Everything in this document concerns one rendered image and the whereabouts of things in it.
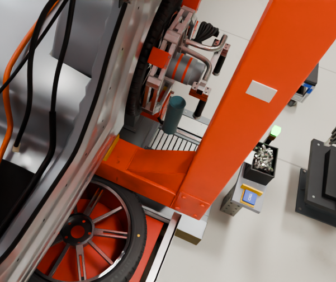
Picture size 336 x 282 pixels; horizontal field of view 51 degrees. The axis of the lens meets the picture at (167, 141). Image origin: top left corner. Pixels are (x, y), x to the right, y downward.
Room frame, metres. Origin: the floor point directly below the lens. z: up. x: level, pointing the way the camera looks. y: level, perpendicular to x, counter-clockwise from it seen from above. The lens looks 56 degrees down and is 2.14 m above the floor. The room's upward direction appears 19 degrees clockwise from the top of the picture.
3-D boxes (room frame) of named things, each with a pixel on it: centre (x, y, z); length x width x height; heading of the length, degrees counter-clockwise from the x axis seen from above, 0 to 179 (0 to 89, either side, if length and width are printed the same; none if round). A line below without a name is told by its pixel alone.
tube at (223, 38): (1.41, -0.02, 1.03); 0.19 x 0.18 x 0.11; 84
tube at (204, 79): (1.21, 0.01, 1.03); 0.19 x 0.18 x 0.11; 84
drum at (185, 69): (1.31, 0.05, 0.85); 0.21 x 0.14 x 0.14; 84
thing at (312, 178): (1.38, -1.20, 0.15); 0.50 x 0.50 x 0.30; 87
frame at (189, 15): (1.32, 0.12, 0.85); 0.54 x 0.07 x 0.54; 174
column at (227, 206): (1.07, -0.54, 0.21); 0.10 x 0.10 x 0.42; 84
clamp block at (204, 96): (1.13, -0.07, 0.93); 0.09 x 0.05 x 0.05; 84
